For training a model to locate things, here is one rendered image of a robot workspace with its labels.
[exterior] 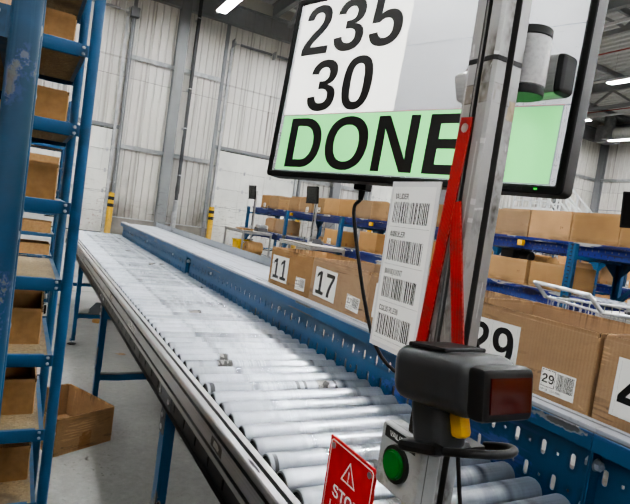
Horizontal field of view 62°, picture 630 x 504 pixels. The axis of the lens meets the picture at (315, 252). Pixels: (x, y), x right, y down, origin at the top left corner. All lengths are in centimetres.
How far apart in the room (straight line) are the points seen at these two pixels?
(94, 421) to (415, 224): 234
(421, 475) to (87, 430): 233
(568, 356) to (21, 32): 106
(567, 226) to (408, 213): 624
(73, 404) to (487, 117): 279
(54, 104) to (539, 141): 129
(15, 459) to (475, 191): 154
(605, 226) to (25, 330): 588
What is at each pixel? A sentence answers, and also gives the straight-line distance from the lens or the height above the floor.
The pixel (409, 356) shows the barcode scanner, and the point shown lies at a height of 107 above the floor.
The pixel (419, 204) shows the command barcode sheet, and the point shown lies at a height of 122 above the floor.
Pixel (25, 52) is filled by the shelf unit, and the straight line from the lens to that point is 60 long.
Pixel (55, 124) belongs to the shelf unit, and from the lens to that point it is 150.
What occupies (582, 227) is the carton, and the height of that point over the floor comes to 156.
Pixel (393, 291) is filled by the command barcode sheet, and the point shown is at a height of 112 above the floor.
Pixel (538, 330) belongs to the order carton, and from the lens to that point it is 124.
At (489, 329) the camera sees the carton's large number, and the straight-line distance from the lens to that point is 133.
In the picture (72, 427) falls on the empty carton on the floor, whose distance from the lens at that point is 273.
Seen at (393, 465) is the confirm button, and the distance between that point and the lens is 58.
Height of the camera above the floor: 118
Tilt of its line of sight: 3 degrees down
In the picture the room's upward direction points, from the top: 8 degrees clockwise
